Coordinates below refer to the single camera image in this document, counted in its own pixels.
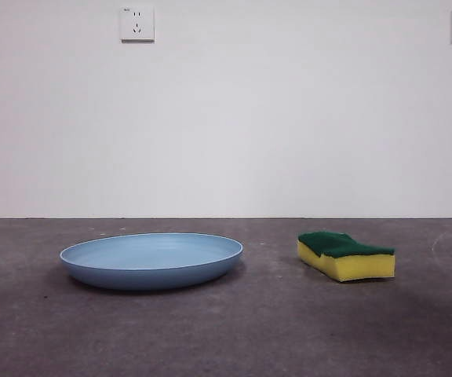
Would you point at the light blue round plate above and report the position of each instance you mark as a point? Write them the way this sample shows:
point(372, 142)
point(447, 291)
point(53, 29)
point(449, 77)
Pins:
point(151, 271)

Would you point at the yellow sponge with green scourer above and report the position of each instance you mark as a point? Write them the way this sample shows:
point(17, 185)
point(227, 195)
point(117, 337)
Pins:
point(351, 268)

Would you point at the white wall socket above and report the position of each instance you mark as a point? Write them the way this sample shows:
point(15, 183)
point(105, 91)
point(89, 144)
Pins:
point(138, 23)

